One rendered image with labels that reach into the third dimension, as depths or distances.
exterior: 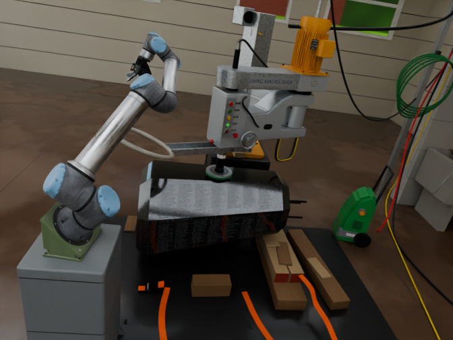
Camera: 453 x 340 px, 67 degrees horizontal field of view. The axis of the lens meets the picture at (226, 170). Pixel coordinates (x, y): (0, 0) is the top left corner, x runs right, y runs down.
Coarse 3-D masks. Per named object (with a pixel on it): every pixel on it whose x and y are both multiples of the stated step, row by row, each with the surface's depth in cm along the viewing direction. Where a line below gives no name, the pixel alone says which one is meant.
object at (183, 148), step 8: (168, 144) 249; (176, 144) 252; (184, 144) 256; (192, 144) 259; (200, 144) 263; (208, 144) 267; (168, 152) 246; (176, 152) 242; (184, 152) 246; (192, 152) 249; (200, 152) 253; (208, 152) 257; (216, 152) 260; (224, 152) 264
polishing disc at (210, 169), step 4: (208, 168) 278; (212, 168) 279; (224, 168) 283; (228, 168) 284; (208, 172) 272; (212, 172) 273; (216, 172) 274; (224, 172) 276; (228, 172) 277; (216, 176) 268; (220, 176) 268; (224, 176) 269; (228, 176) 271
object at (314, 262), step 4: (308, 260) 309; (312, 260) 309; (316, 260) 310; (312, 264) 304; (316, 264) 305; (320, 264) 306; (316, 268) 300; (320, 268) 301; (324, 268) 302; (316, 272) 298; (320, 272) 297; (324, 272) 298; (320, 276) 293; (324, 276) 293; (328, 276) 294
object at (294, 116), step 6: (288, 108) 283; (294, 108) 280; (300, 108) 279; (306, 108) 283; (288, 114) 284; (294, 114) 282; (300, 114) 282; (282, 120) 290; (288, 120) 285; (294, 120) 284; (300, 120) 285; (288, 126) 288; (294, 126) 286; (300, 126) 288
